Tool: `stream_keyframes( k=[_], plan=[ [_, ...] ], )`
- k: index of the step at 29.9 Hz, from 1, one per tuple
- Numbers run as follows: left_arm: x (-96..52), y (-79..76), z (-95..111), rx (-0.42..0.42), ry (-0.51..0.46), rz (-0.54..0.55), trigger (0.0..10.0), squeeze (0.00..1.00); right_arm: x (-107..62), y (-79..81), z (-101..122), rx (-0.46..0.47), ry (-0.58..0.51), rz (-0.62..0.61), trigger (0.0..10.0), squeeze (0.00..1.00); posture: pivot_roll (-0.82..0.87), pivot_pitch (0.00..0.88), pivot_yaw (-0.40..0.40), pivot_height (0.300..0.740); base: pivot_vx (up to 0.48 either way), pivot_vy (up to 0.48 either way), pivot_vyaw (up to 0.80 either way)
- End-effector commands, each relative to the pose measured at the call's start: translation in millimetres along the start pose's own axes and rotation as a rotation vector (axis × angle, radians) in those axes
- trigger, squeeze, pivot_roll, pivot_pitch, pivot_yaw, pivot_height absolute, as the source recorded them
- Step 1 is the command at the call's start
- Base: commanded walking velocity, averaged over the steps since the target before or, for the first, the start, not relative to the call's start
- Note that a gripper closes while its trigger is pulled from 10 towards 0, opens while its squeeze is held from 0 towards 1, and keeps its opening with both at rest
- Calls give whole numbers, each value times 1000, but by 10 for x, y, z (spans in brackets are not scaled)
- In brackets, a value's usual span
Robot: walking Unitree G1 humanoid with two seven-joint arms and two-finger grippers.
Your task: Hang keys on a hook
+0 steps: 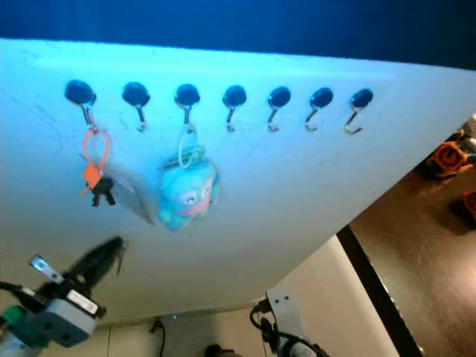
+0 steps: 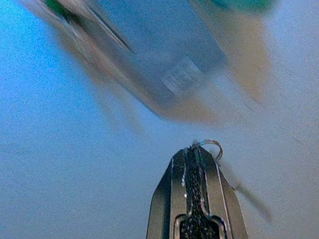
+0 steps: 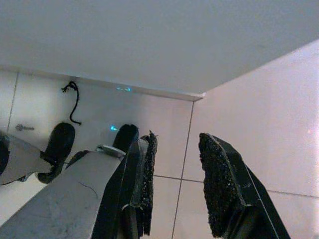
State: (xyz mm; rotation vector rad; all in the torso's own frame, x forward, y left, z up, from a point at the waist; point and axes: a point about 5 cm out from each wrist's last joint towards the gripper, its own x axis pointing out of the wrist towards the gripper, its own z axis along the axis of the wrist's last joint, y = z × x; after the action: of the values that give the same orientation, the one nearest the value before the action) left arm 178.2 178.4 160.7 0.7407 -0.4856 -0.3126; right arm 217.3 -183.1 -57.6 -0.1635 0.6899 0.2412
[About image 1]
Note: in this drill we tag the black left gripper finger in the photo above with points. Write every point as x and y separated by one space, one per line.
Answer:
98 256
108 265

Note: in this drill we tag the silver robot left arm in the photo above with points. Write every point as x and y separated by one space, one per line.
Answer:
15 338

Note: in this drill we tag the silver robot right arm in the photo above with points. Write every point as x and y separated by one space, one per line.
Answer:
297 348

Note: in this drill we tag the black magnet silver hook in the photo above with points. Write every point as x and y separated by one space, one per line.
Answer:
234 95
187 94
321 97
79 91
279 97
135 94
361 98

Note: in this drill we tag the silver metal tab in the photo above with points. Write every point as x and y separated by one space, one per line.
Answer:
42 266

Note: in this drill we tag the black key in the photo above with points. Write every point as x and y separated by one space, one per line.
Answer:
103 193

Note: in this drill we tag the orange loop key tag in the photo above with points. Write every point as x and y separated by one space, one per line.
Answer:
91 176

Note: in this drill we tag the black robot right foot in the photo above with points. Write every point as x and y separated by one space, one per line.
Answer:
213 350

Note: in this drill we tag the white magnetic board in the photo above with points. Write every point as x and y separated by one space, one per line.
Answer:
290 201

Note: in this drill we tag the black floor strip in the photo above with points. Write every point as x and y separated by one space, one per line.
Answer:
379 294

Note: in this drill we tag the orange black machine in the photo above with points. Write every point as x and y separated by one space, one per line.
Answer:
450 158

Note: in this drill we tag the red object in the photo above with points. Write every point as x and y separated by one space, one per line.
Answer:
470 204

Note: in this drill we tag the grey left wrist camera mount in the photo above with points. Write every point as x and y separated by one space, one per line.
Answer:
71 323

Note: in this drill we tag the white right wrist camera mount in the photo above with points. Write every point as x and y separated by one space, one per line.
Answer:
282 306

